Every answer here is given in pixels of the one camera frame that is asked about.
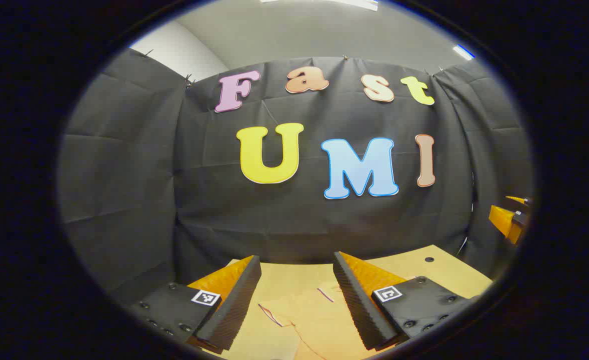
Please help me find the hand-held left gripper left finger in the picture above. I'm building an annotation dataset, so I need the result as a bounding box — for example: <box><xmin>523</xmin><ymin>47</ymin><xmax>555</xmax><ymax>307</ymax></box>
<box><xmin>129</xmin><ymin>255</ymin><xmax>263</xmax><ymax>355</ymax></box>

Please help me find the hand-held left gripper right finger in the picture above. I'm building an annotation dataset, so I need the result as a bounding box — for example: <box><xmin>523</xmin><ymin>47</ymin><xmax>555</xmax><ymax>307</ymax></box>
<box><xmin>333</xmin><ymin>251</ymin><xmax>479</xmax><ymax>351</ymax></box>

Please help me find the orange T-shirt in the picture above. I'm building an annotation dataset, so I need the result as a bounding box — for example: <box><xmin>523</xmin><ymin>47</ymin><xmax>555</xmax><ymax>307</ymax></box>
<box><xmin>257</xmin><ymin>281</ymin><xmax>370</xmax><ymax>360</ymax></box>

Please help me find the black backdrop cloth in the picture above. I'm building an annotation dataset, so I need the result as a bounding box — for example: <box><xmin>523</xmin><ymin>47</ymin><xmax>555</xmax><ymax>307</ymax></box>
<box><xmin>57</xmin><ymin>47</ymin><xmax>534</xmax><ymax>306</ymax></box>

